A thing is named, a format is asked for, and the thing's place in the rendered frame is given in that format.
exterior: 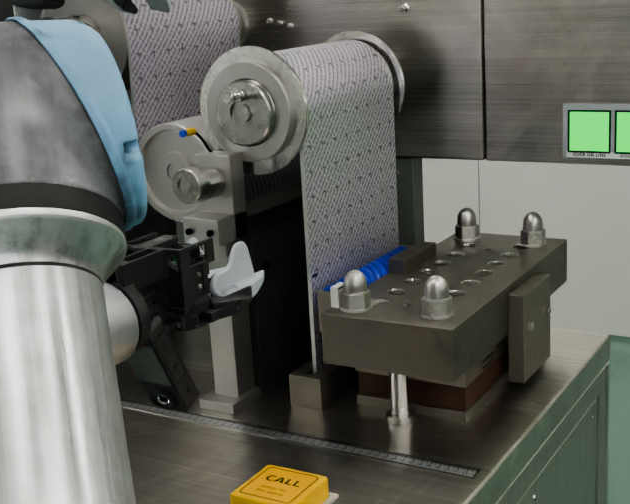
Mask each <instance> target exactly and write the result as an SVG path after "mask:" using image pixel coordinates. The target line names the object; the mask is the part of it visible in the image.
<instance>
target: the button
mask: <svg viewBox="0 0 630 504"><path fill-rule="evenodd" d="M328 497H329V492H328V479H327V477H325V476H320V475H316V474H311V473H307V472H302V471H298V470H293V469H288V468H284V467H279V466H275V465H267V466H266V467H265V468H263V469H262V470H261V471H259V472H258V473H257V474H255V475H254V476H253V477H252V478H250V479H249V480H248V481H246V482H245V483H244V484H243V485H241V486H240V487H239V488H237V489H236V490H235V491H234V492H232V493H231V495H230V500H231V504H322V503H323V502H324V501H325V500H326V499H327V498H328Z"/></svg>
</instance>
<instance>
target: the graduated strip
mask: <svg viewBox="0 0 630 504"><path fill-rule="evenodd" d="M120 401H121V407H123V408H128V409H133V410H137V411H142V412H147V413H152V414H157V415H162V416H167V417H172V418H177V419H182V420H187V421H192V422H196V423H201V424H206V425H211V426H216V427H221V428H226V429H231V430H236V431H241V432H246V433H251V434H255V435H260V436H265V437H270V438H275V439H280V440H285V441H290V442H295V443H300V444H305V445H310V446H314V447H319V448H324V449H329V450H334V451H339V452H344V453H349V454H354V455H359V456H364V457H369V458H374V459H378V460H383V461H388V462H393V463H398V464H403V465H408V466H413V467H418V468H423V469H428V470H433V471H437V472H442V473H447V474H452V475H457V476H462V477H467V478H472V479H474V478H475V476H476V475H477V474H478V473H479V472H480V471H481V470H482V469H478V468H473V467H468V466H463V465H458V464H452V463H447V462H442V461H437V460H432V459H427V458H422V457H417V456H412V455H407V454H402V453H397V452H392V451H387V450H382V449H377V448H371V447H366V446H361V445H356V444H351V443H346V442H341V441H336V440H331V439H326V438H321V437H316V436H311V435H306V434H301V433H296V432H290V431H285V430H280V429H275V428H270V427H265V426H260V425H255V424H250V423H245V422H240V421H235V420H230V419H225V418H220V417H215V416H209V415H204V414H199V413H194V412H189V411H187V412H186V413H185V412H180V411H176V410H166V409H163V408H161V407H158V406H155V405H153V404H149V403H144V402H139V401H134V400H128V399H123V398H120Z"/></svg>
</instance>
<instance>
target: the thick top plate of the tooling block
mask: <svg viewBox="0 0 630 504"><path fill-rule="evenodd" d="M479 236H480V240H479V241H475V242H458V241H455V240H454V237H455V234H453V235H451V236H450V237H448V238H446V239H445V240H443V241H441V242H440V243H438V244H436V255H435V256H434V257H432V258H431V259H429V260H427V261H426V262H424V263H423V264H421V265H419V266H418V267H416V268H414V269H413V270H411V271H410V272H408V273H406V274H401V273H391V272H389V273H388V274H386V275H384V276H383V277H381V278H379V279H378V280H376V281H374V282H372V283H371V284H369V285H367V289H369V290H370V292H371V304H372V306H373V308H372V309H371V310H370V311H367V312H363V313H346V312H343V311H341V310H340V307H339V308H335V307H331V308H329V309H327V310H326V311H324V312H322V313H321V326H322V343H323V360H324V363H328V364H334V365H341V366H347V367H354V368H360V369H367V370H373V371H380V372H386V373H392V374H399V375H405V376H412V377H418V378H425V379H431V380H438V381H444V382H450V383H454V382H455V381H457V380H458V379H459V378H460V377H461V376H462V375H463V374H464V373H465V372H467V371H468V370H469V369H470V368H471V367H472V366H473V365H474V364H475V363H477V362H478V361H479V360H480V359H481V358H482V357H483V356H484V355H485V354H486V353H488V352H489V351H490V350H491V349H492V348H493V347H494V346H495V345H496V344H498V343H499V342H500V341H501V340H502V339H503V338H504V337H505V336H506V335H508V294H510V293H511V292H512V291H513V290H515V289H516V288H517V287H518V286H519V285H521V284H522V283H523V282H524V281H526V280H527V279H528V278H529V277H531V276H532V275H533V274H534V273H546V274H550V296H551V295H552V294H553V293H554V292H555V291H556V290H557V289H558V288H560V287H561V286H562V285H563V284H564V283H565V282H566V281H567V239H556V238H546V242H547V245H546V246H543V247H537V248H529V247H522V246H520V245H519V242H520V236H516V235H503V234H490V233H479ZM433 275H440V276H442V277H443V278H444V279H445V280H446V281H447V283H448V286H449V295H451V296H452V307H453V311H454V316H453V317H451V318H449V319H445V320H428V319H424V318H422V317H421V315H420V313H421V311H422V303H421V298H422V297H423V296H424V287H425V283H426V281H427V280H428V279H429V278H430V277H431V276H433Z"/></svg>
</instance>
